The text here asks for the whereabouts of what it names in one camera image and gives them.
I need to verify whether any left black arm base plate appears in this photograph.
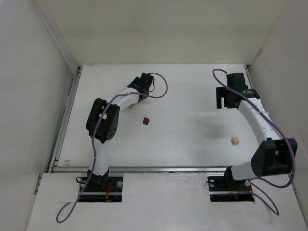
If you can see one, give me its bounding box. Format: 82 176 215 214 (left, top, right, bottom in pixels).
84 174 123 193

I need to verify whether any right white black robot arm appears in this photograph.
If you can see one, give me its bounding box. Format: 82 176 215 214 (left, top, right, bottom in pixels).
216 73 298 189

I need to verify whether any light wooden cylinder block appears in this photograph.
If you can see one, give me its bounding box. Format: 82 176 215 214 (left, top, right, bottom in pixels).
231 137 239 145

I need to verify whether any aluminium rail frame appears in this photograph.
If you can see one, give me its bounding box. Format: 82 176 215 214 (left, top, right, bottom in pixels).
54 64 258 171

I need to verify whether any dark red wooden cube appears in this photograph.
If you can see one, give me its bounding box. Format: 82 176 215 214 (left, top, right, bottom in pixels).
142 117 150 126

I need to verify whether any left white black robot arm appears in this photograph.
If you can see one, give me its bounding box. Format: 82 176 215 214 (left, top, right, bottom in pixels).
86 73 154 189

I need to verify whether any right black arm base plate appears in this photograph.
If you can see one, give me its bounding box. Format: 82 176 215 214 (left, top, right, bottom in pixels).
207 176 251 193

